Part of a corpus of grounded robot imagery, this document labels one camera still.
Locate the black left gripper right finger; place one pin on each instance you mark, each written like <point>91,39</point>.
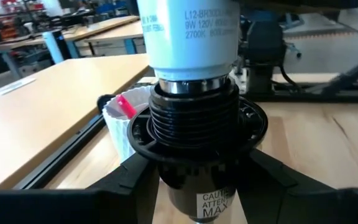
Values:
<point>306,207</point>

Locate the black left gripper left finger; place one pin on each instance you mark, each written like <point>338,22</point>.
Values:
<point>57,207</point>

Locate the wooden-base lamp stand black socket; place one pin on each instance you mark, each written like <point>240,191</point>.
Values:
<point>194,124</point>

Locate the white light bulb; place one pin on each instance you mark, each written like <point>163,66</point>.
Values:
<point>191,46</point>

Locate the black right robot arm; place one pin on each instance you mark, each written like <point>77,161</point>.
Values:
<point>263,40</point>

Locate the light wood desk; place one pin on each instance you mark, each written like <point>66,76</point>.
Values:
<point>42,118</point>

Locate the white textured cup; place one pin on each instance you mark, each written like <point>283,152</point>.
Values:
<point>120,133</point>

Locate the pink stick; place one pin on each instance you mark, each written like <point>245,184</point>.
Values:
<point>126,105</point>

